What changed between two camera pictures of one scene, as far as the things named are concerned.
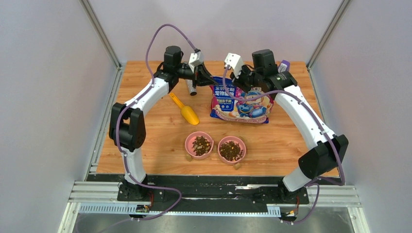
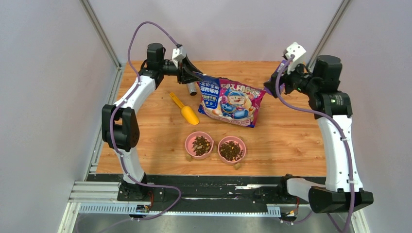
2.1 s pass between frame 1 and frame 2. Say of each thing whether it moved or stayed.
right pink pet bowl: stayed
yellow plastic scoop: stayed
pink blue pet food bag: moved
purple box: stayed
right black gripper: moved
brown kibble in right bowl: stayed
